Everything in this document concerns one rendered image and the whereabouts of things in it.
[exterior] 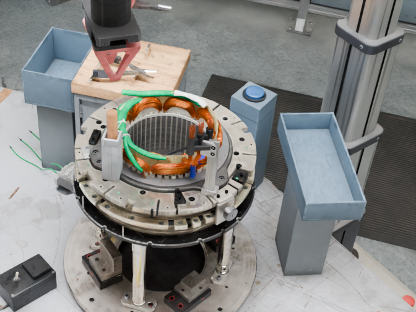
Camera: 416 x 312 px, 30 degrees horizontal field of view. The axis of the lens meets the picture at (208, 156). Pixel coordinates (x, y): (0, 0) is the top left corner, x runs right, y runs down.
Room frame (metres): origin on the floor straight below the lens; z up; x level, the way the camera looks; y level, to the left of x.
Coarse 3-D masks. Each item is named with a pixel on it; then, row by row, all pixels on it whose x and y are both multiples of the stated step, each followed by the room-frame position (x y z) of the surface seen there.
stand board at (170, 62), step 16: (144, 48) 1.37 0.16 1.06; (160, 48) 1.37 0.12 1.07; (176, 48) 1.38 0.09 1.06; (96, 64) 1.29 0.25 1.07; (112, 64) 1.30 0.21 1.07; (144, 64) 1.31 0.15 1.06; (160, 64) 1.31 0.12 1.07; (176, 64) 1.32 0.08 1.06; (80, 80) 1.23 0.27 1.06; (96, 80) 1.24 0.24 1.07; (128, 80) 1.25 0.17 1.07; (144, 80) 1.25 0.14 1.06; (160, 80) 1.26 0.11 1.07; (176, 80) 1.26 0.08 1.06; (96, 96) 1.21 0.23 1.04; (112, 96) 1.21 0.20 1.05
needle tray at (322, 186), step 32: (288, 128) 1.19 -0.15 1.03; (320, 128) 1.20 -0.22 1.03; (288, 160) 1.08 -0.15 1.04; (320, 160) 1.11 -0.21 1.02; (288, 192) 1.09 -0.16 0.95; (320, 192) 1.02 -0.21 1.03; (352, 192) 1.02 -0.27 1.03; (288, 224) 1.05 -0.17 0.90; (320, 224) 1.03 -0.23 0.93; (288, 256) 1.02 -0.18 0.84; (320, 256) 1.04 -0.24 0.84
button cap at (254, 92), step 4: (248, 88) 1.29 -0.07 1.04; (252, 88) 1.29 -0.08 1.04; (256, 88) 1.29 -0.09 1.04; (260, 88) 1.29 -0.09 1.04; (248, 92) 1.28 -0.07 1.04; (252, 92) 1.28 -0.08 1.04; (256, 92) 1.28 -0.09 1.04; (260, 92) 1.28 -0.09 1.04; (248, 96) 1.27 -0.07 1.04; (252, 96) 1.27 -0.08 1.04; (256, 96) 1.27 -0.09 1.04; (260, 96) 1.27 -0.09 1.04
